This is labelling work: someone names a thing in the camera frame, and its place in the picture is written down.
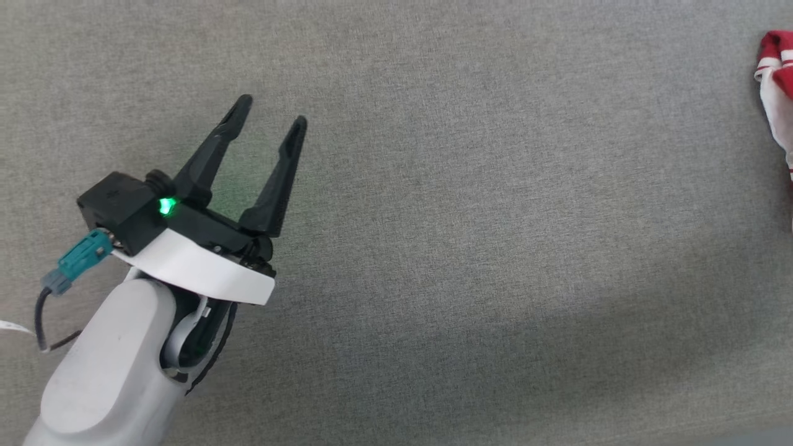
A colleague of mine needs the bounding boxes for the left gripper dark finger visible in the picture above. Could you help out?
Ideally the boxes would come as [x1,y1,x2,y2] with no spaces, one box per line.
[172,94,254,209]
[239,115,309,238]

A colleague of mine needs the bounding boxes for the red garment with white stripes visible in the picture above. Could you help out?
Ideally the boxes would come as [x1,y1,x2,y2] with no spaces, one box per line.
[753,29,793,182]

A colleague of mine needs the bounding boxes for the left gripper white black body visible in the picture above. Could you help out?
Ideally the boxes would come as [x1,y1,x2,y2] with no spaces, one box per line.
[113,198,278,307]

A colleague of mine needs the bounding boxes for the grey fabric sofa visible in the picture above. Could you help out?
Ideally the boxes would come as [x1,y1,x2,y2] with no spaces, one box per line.
[0,0,793,446]

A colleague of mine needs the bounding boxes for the left arm cable teal plug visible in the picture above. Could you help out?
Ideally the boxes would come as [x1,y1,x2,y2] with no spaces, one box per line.
[34,229,116,354]

